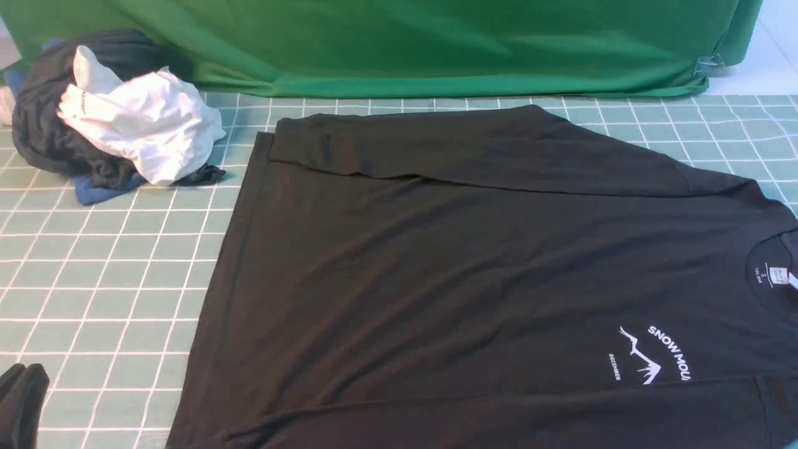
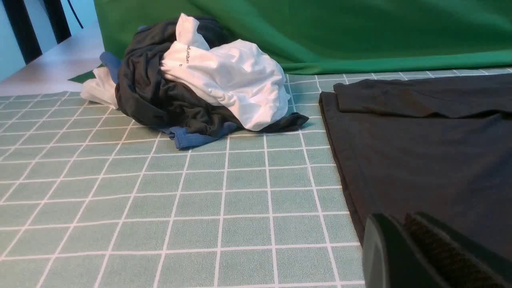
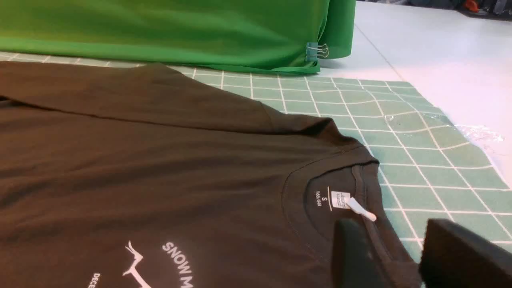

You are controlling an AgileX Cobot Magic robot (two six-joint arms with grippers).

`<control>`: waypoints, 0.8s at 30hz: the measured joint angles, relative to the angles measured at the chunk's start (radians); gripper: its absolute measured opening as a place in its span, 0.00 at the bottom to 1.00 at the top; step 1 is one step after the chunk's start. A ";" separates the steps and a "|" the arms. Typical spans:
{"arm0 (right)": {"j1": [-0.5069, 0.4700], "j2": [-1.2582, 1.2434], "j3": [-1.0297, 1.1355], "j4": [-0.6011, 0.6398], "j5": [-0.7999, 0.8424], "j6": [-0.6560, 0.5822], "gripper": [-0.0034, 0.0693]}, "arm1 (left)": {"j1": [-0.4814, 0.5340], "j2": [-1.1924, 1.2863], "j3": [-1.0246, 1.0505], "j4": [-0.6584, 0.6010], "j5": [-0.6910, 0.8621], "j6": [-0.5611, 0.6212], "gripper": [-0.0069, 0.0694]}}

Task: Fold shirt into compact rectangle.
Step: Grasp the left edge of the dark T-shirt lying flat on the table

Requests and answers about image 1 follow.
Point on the dark gray long-sleeved shirt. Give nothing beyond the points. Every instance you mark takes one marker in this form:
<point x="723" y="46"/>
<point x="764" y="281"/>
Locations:
<point x="491" y="279"/>

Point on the green grid cutting mat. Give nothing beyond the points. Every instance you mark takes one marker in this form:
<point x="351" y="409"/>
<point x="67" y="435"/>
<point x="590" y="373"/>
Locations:
<point x="107" y="297"/>

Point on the metal binder clip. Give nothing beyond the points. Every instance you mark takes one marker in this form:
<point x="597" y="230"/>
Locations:
<point x="710" y="66"/>

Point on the dark gray crumpled garment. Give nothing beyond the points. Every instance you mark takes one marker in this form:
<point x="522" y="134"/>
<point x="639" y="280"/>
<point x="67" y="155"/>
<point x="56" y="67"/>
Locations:
<point x="47" y="125"/>

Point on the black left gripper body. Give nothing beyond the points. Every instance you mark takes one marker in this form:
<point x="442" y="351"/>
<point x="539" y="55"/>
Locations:
<point x="23" y="391"/>

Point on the white crumpled shirt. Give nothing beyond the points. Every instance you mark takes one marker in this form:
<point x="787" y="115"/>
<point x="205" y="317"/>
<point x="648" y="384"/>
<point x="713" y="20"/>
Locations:
<point x="156" y="121"/>

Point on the green backdrop cloth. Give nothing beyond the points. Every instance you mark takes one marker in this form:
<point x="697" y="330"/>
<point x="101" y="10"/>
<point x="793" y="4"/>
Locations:
<point x="387" y="49"/>

